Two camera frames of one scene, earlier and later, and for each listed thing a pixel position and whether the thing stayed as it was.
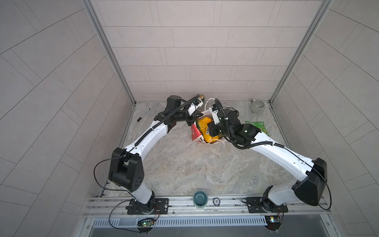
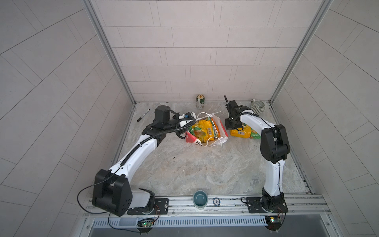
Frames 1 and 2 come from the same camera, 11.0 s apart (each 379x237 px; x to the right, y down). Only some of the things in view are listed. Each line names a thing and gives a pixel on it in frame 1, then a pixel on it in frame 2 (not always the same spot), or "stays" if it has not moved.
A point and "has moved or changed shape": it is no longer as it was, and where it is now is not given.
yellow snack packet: (204, 130) has moved or changed shape
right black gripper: (211, 129) -> (227, 126)
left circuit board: (145, 225) stays
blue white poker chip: (216, 201) stays
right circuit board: (272, 222) stays
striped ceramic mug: (257, 106) stays
